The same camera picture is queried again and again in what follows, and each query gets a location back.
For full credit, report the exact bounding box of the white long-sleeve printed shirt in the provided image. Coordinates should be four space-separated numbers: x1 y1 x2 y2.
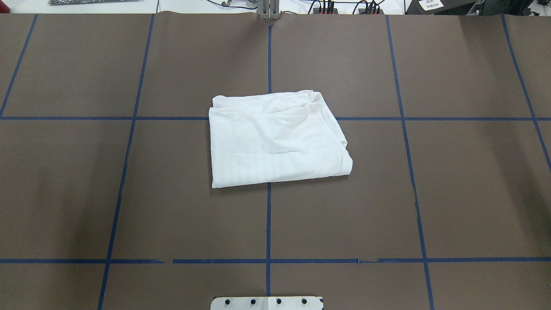
208 90 353 188

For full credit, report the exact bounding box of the aluminium frame post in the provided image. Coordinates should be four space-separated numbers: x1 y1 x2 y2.
257 0 281 20

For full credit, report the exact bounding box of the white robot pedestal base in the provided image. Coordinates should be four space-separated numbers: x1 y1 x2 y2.
210 296 324 310

